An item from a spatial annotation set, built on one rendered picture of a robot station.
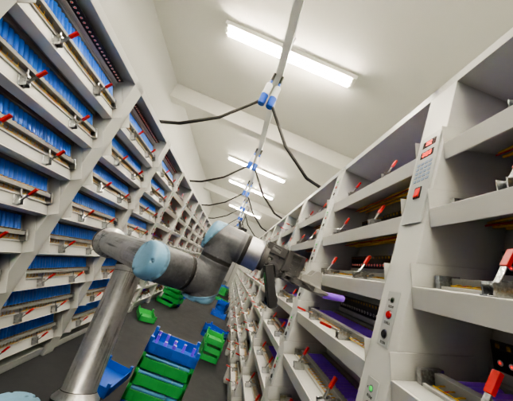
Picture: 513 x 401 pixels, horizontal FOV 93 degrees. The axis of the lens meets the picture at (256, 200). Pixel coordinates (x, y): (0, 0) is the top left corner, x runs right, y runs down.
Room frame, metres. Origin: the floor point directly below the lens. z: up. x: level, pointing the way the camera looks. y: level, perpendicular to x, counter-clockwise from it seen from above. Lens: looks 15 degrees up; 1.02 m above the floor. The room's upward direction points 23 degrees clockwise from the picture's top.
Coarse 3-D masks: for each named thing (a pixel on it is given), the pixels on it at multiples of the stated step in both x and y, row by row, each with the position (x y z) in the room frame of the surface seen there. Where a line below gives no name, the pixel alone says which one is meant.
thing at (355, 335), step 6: (312, 312) 1.16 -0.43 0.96; (318, 312) 1.10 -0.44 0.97; (324, 318) 1.03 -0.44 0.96; (330, 318) 0.98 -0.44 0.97; (336, 324) 0.91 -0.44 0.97; (342, 324) 0.89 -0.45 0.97; (354, 330) 0.81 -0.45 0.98; (354, 336) 0.79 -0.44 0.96; (360, 336) 0.75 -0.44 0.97; (360, 342) 0.73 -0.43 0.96
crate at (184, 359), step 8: (152, 336) 1.57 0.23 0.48; (152, 344) 1.57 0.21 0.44; (160, 344) 1.73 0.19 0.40; (168, 344) 1.77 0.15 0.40; (184, 344) 1.78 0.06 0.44; (192, 344) 1.79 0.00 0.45; (152, 352) 1.57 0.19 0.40; (160, 352) 1.57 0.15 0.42; (168, 352) 1.58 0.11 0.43; (176, 352) 1.58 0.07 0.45; (184, 352) 1.75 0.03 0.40; (176, 360) 1.59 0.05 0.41; (184, 360) 1.59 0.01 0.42; (192, 360) 1.60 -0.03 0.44; (192, 368) 1.60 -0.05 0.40
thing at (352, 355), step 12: (300, 300) 1.23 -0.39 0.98; (300, 312) 1.21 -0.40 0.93; (348, 312) 1.10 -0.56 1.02; (300, 324) 1.18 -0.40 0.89; (312, 324) 1.01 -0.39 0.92; (372, 324) 0.92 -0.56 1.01; (324, 336) 0.89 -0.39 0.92; (336, 348) 0.78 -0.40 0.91; (348, 348) 0.71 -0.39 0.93; (360, 348) 0.72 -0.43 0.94; (348, 360) 0.71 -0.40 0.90; (360, 360) 0.65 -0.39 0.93; (360, 372) 0.65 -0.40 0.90
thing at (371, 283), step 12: (312, 264) 1.23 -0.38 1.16; (324, 264) 1.23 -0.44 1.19; (360, 264) 1.11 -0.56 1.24; (372, 264) 1.01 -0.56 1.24; (384, 264) 0.62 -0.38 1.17; (324, 276) 1.05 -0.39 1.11; (336, 276) 0.92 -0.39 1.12; (348, 276) 0.93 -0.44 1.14; (360, 276) 0.79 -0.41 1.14; (372, 276) 0.81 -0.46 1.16; (384, 276) 0.63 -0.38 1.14; (336, 288) 0.92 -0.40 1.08; (348, 288) 0.83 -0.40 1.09; (360, 288) 0.75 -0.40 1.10; (372, 288) 0.68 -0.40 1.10
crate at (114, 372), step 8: (112, 360) 2.10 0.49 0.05; (112, 368) 2.10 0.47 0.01; (120, 368) 2.09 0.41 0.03; (128, 368) 2.09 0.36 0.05; (104, 376) 1.99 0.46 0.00; (112, 376) 2.02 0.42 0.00; (120, 376) 2.06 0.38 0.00; (128, 376) 2.06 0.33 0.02; (104, 384) 1.91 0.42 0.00; (112, 384) 1.94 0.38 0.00; (120, 384) 1.97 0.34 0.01; (104, 392) 1.79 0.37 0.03
